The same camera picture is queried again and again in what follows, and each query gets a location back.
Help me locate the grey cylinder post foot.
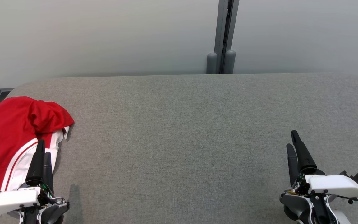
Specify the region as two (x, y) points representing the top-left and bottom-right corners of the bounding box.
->
(223, 50), (236, 74)
(206, 52), (218, 74)

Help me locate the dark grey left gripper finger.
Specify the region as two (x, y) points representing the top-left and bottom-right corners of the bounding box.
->
(26, 140), (46, 184)
(44, 152), (54, 193)

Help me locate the grey partition post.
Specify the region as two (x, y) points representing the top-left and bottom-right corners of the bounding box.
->
(214, 0), (240, 74)

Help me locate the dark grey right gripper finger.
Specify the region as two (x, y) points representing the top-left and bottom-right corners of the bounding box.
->
(291, 130), (318, 172)
(286, 143), (300, 187)

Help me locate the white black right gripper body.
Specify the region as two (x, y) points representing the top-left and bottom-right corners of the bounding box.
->
(280, 167), (358, 199)

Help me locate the red white striped t-shirt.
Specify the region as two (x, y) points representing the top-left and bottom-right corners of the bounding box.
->
(0, 96), (74, 196)

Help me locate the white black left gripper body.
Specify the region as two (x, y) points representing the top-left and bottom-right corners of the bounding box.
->
(0, 184), (57, 224)

